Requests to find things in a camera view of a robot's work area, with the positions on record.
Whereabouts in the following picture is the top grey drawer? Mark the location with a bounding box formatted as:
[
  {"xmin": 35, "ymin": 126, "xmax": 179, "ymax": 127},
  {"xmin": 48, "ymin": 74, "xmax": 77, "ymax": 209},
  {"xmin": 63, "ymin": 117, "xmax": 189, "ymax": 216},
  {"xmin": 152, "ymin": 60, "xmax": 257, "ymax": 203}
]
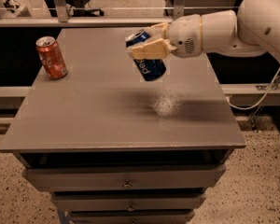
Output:
[{"xmin": 22, "ymin": 165, "xmax": 226, "ymax": 192}]

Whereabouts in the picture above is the blue pepsi can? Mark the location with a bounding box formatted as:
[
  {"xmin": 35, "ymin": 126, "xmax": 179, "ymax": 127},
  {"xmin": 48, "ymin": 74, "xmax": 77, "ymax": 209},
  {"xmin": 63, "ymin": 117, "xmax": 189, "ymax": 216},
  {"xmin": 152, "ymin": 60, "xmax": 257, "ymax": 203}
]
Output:
[{"xmin": 124, "ymin": 28, "xmax": 167, "ymax": 82}]

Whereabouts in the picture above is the middle grey drawer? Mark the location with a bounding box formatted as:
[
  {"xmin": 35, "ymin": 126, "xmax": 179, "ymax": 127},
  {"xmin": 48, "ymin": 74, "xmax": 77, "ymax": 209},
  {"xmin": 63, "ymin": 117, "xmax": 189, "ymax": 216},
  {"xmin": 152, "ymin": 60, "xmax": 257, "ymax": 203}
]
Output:
[{"xmin": 51, "ymin": 193, "xmax": 206, "ymax": 212}]

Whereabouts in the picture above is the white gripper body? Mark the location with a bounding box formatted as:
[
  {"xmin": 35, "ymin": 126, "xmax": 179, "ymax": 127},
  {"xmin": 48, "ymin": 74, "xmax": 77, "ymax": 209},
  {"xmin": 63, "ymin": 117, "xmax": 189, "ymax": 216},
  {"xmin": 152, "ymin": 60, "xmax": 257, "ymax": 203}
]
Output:
[{"xmin": 168, "ymin": 14, "xmax": 202, "ymax": 58}]

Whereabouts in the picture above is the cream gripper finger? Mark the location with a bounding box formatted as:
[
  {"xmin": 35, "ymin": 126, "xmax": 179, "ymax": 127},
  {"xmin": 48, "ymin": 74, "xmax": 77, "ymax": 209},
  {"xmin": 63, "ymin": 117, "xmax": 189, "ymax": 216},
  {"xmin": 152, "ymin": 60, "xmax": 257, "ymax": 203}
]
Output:
[
  {"xmin": 127, "ymin": 38, "xmax": 177, "ymax": 60},
  {"xmin": 145, "ymin": 22, "xmax": 170, "ymax": 39}
]

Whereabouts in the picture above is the bottom grey drawer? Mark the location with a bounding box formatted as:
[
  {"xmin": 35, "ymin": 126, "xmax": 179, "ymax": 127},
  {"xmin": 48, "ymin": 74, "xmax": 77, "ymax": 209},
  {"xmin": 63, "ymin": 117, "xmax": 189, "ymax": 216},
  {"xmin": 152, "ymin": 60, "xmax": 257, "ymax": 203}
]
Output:
[{"xmin": 70, "ymin": 210, "xmax": 194, "ymax": 224}]

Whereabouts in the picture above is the white cable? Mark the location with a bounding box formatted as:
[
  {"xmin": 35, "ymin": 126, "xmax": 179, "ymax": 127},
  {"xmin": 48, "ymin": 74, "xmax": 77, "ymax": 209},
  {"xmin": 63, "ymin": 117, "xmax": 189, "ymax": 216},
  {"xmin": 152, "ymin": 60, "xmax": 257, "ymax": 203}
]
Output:
[{"xmin": 227, "ymin": 64, "xmax": 280, "ymax": 111}]

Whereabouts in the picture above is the grey drawer cabinet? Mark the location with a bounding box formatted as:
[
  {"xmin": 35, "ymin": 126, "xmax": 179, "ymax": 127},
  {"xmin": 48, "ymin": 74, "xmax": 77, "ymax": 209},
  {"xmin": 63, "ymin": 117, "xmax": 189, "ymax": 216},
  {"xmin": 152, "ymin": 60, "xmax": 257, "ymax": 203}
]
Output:
[{"xmin": 0, "ymin": 26, "xmax": 247, "ymax": 224}]

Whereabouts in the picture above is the metal railing frame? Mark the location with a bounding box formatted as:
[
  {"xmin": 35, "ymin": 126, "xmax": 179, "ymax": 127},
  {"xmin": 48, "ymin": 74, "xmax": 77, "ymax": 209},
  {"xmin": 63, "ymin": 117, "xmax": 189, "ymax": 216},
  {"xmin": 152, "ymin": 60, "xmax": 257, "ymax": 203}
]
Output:
[{"xmin": 0, "ymin": 0, "xmax": 242, "ymax": 27}]

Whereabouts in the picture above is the orange soda can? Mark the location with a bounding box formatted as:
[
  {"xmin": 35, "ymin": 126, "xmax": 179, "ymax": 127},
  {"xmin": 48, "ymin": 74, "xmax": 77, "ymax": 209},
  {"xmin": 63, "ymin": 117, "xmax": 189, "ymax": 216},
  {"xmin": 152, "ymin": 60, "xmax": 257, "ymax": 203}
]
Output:
[{"xmin": 35, "ymin": 36, "xmax": 67, "ymax": 79}]

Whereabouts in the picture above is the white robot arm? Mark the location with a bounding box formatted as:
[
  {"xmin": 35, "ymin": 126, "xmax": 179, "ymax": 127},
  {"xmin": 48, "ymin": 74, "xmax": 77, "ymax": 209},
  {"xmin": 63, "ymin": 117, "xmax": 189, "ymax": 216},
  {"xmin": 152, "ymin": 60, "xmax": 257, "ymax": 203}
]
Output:
[{"xmin": 127, "ymin": 0, "xmax": 280, "ymax": 63}]

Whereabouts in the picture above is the grey drawer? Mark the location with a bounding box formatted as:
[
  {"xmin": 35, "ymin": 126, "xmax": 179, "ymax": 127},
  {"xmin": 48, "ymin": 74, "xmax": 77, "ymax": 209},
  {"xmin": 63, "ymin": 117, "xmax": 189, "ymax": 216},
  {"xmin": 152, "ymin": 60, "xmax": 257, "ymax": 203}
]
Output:
[
  {"xmin": 51, "ymin": 193, "xmax": 206, "ymax": 212},
  {"xmin": 70, "ymin": 210, "xmax": 194, "ymax": 224},
  {"xmin": 22, "ymin": 165, "xmax": 226, "ymax": 192}
]

